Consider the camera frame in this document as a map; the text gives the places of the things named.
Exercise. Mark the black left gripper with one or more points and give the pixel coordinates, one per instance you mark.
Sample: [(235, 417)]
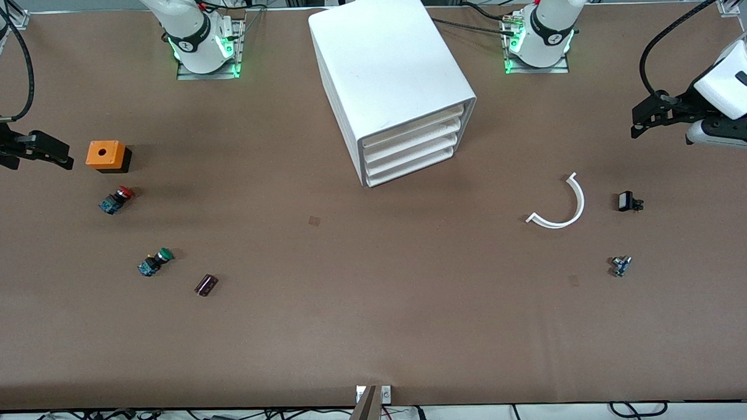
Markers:
[(678, 106)]

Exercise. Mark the purple cylindrical capacitor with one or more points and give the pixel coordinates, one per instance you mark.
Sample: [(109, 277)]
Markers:
[(206, 285)]

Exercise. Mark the white drawer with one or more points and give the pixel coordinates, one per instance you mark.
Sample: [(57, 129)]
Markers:
[(409, 154), (409, 166), (408, 130), (408, 142)]

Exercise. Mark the orange button box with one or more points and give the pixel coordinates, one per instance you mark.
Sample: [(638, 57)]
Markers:
[(103, 154)]

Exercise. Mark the red push button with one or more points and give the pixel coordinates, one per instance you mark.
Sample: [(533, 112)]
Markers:
[(115, 200)]

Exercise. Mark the green push button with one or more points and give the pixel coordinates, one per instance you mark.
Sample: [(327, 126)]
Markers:
[(155, 261)]

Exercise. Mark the white drawer cabinet shell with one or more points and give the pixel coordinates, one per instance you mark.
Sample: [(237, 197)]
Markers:
[(380, 54)]

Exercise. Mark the white curved plastic strip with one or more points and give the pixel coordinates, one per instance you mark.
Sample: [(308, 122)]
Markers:
[(579, 203)]

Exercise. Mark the small blue grey component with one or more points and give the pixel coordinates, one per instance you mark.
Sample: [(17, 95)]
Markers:
[(621, 266)]

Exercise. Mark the small black switch component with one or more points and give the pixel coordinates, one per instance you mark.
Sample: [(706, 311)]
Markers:
[(627, 201)]

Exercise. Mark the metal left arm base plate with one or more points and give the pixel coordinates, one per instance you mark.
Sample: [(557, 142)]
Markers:
[(558, 68)]

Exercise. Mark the aluminium frame profile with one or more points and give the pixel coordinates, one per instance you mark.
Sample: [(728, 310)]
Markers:
[(732, 6), (20, 20)]

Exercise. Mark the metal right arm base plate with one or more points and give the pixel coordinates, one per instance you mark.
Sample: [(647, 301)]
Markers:
[(188, 75)]

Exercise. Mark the small white bracket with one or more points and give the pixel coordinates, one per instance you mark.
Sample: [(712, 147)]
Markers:
[(359, 394), (386, 394)]

